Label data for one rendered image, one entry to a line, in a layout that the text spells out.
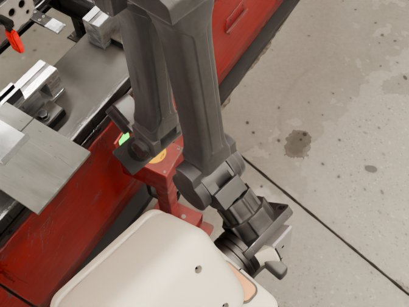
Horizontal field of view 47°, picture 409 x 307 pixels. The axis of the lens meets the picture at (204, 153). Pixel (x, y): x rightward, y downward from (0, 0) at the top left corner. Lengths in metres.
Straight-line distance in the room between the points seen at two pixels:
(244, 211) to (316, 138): 1.59
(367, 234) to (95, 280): 1.68
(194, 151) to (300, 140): 1.63
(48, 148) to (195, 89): 0.61
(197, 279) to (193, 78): 0.24
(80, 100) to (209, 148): 0.72
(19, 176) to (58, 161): 0.09
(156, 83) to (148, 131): 0.12
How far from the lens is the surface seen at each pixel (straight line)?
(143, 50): 0.63
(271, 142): 2.28
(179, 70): 0.58
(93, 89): 1.37
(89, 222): 1.67
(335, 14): 2.89
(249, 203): 0.77
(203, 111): 0.62
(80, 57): 1.45
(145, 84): 0.69
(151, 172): 1.32
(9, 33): 1.08
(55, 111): 1.31
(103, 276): 0.63
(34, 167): 1.13
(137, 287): 0.58
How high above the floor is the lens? 1.94
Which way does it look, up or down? 61 degrees down
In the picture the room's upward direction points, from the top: 1 degrees clockwise
